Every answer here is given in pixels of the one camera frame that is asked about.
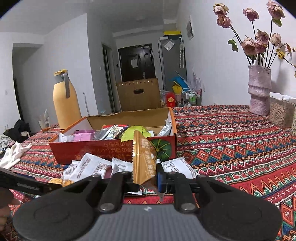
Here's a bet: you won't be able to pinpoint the golden brown snack packet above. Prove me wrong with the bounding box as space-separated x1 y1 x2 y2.
132 131 157 189

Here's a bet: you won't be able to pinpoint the grey refrigerator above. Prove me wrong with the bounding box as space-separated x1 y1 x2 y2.
158 36 187 91

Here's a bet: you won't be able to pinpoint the person's hand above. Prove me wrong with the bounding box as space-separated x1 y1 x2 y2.
0 187 20 231

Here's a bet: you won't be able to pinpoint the silver white snack packet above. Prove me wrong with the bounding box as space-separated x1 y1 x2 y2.
158 120 172 137

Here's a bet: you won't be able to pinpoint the yellow thermos jug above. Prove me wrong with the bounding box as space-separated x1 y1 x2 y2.
53 69 82 130

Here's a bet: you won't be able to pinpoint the dark entrance door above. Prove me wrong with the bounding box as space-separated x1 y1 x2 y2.
118 44 156 82

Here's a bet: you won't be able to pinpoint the red gift box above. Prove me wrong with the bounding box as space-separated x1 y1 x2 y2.
166 92 177 108

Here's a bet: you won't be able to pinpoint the yellow box on refrigerator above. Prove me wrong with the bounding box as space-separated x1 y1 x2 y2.
164 31 181 36

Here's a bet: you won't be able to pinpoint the glass cup with tea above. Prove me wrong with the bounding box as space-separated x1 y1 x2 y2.
38 109 50 132

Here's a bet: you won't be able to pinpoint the clear jar of nuts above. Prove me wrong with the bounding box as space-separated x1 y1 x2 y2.
269 92 295 128

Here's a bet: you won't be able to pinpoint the pink snack packet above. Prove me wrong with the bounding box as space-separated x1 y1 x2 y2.
74 130 95 142

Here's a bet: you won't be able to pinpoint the pink textured vase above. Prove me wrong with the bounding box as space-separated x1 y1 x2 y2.
248 65 271 116

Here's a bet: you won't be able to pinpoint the white cloth glove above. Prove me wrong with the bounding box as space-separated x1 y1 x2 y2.
0 142 33 169

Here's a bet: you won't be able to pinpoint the wall electrical panel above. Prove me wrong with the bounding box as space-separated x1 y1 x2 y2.
186 15 195 40

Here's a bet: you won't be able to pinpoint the orange cardboard snack box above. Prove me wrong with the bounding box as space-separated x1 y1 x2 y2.
49 106 178 165

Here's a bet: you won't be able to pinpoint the wire storage cart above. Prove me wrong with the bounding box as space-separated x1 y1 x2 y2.
181 88 202 107

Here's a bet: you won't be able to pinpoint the lime green snack packet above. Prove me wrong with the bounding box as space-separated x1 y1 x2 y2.
120 125 153 143

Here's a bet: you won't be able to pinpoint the colourful patterned tablecloth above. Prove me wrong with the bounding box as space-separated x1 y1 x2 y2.
0 104 296 241

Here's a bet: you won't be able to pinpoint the dried pink roses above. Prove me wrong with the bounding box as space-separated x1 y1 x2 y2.
213 1 295 68

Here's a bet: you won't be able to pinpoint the red silver snack bag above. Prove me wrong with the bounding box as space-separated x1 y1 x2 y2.
93 125 129 141

